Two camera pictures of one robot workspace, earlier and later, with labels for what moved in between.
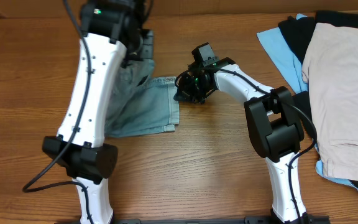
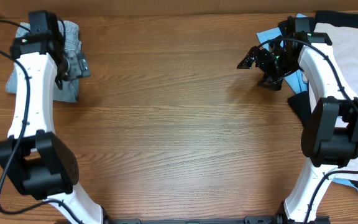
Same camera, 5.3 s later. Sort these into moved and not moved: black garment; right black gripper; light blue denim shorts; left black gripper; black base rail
Moved: light blue denim shorts; right black gripper; left black gripper
Not moved: black base rail; black garment
